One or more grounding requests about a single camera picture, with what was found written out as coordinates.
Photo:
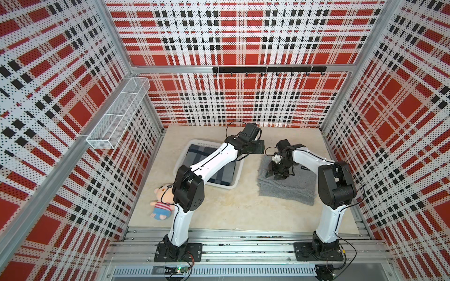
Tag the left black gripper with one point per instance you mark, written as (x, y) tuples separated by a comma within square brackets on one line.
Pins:
[(261, 147)]

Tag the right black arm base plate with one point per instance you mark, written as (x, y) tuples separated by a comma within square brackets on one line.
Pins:
[(316, 251)]

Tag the green circuit board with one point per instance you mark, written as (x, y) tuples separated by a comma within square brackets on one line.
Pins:
[(178, 270)]

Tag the aluminium rail frame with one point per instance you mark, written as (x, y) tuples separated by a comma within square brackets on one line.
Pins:
[(246, 255)]

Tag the grey knit scarf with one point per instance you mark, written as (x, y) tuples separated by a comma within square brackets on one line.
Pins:
[(301, 187)]

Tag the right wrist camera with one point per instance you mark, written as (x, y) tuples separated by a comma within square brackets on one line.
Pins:
[(284, 147)]

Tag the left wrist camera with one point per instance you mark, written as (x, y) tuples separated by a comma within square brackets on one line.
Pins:
[(250, 133)]

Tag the blue grey plaid scarf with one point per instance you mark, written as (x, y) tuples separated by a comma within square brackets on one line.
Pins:
[(199, 173)]

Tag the white plastic basket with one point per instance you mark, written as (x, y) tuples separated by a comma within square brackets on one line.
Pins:
[(196, 150)]

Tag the white wire mesh shelf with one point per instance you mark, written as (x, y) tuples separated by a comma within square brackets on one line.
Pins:
[(109, 131)]

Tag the black hook rail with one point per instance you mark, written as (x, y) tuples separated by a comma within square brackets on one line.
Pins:
[(270, 69)]

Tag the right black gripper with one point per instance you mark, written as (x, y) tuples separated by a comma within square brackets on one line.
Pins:
[(271, 167)]

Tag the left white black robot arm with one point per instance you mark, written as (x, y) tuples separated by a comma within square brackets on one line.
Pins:
[(188, 189)]

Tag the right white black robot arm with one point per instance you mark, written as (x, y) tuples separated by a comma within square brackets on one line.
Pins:
[(336, 187)]

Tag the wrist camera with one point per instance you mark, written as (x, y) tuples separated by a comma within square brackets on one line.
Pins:
[(284, 147), (250, 133)]

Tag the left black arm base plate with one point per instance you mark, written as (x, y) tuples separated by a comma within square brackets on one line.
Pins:
[(191, 252)]

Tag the plush doll toy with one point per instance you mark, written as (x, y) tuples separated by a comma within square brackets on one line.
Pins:
[(163, 206)]

